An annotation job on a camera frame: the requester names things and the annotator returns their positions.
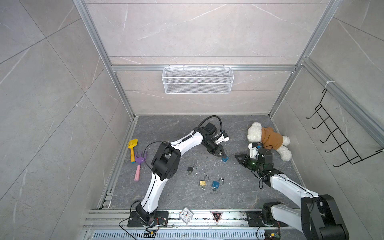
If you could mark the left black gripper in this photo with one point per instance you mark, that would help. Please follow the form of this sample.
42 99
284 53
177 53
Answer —
218 150

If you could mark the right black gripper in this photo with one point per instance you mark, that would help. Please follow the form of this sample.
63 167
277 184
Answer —
244 161

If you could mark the blue padlock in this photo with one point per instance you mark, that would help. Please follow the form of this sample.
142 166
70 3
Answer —
225 159
217 184

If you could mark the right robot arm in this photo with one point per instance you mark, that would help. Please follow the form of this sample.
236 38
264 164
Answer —
316 216

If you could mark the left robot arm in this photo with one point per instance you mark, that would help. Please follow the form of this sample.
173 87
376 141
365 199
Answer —
165 163

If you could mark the white teddy bear brown hoodie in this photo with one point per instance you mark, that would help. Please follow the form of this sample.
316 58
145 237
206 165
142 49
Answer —
270 140

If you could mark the brass padlock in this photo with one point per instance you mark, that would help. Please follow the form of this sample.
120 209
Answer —
203 183

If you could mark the red triangle warning sign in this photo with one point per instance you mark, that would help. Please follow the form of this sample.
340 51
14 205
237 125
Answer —
217 216

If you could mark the small white clock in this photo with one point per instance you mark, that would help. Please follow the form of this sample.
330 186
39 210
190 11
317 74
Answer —
186 215

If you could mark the purple pink toy rake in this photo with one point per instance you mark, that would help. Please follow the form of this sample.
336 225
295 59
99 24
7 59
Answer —
139 158

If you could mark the yellow toy shovel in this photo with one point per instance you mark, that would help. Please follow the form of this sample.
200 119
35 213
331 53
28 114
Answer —
132 143

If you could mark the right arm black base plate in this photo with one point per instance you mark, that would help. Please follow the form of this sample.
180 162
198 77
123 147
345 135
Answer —
254 219

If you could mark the white wire mesh basket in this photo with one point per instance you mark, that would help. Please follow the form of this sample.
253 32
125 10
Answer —
197 80

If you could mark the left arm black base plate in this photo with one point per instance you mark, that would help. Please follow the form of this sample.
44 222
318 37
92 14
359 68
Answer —
160 217

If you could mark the black wire hook rack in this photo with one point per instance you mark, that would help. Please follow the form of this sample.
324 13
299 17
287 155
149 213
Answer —
342 142

